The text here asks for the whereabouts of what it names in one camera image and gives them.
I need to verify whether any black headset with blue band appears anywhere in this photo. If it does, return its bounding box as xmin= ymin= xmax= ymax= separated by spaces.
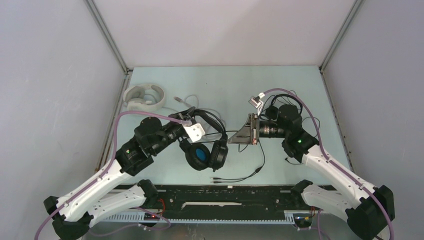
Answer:
xmin=178 ymin=107 xmax=229 ymax=172

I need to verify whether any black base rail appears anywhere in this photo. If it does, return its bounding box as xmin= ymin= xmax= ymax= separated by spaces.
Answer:
xmin=99 ymin=184 xmax=332 ymax=221

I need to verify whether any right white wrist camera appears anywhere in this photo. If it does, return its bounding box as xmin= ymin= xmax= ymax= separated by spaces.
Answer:
xmin=248 ymin=92 xmax=265 ymax=117

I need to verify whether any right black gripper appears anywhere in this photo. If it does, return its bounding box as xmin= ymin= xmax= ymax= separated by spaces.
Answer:
xmin=228 ymin=113 xmax=289 ymax=145

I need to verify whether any left aluminium frame post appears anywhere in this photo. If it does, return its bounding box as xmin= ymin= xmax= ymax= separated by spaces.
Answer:
xmin=84 ymin=0 xmax=130 ymax=75

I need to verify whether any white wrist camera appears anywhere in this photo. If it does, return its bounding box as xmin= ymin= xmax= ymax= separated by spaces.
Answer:
xmin=183 ymin=123 xmax=206 ymax=143
xmin=248 ymin=92 xmax=265 ymax=117

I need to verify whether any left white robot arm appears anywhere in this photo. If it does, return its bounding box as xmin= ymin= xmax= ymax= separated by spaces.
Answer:
xmin=43 ymin=113 xmax=205 ymax=240

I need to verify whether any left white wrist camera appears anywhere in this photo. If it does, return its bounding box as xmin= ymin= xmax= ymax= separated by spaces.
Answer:
xmin=183 ymin=123 xmax=206 ymax=143

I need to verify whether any aluminium frame post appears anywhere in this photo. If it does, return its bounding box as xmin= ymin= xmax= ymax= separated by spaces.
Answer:
xmin=319 ymin=0 xmax=366 ymax=74
xmin=84 ymin=0 xmax=130 ymax=75

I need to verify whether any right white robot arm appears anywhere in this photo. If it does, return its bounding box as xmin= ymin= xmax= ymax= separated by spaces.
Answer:
xmin=228 ymin=104 xmax=395 ymax=240

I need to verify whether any right aluminium frame post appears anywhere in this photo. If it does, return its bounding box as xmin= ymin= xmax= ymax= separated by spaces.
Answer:
xmin=319 ymin=0 xmax=366 ymax=74

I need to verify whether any small black on-ear headphones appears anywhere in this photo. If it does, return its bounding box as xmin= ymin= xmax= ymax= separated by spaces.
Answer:
xmin=259 ymin=90 xmax=322 ymax=165

